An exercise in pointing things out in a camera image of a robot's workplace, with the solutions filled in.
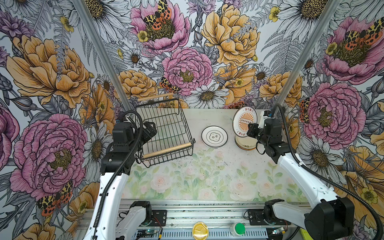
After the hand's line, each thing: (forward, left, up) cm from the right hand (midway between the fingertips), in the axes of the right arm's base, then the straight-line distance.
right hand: (248, 128), depth 81 cm
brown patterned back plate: (+9, +1, 0) cm, 9 cm away
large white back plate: (+10, +15, -20) cm, 27 cm away
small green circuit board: (-42, +53, -23) cm, 71 cm away
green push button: (-43, +11, -13) cm, 46 cm away
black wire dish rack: (+7, +44, -19) cm, 48 cm away
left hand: (-7, +50, +7) cm, 51 cm away
